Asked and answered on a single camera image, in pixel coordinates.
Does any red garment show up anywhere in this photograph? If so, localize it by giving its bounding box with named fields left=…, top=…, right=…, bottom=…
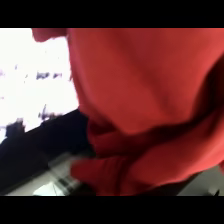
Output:
left=31, top=27, right=224, bottom=197

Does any silver frame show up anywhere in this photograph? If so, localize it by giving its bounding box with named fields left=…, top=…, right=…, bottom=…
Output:
left=4, top=150, right=88, bottom=197

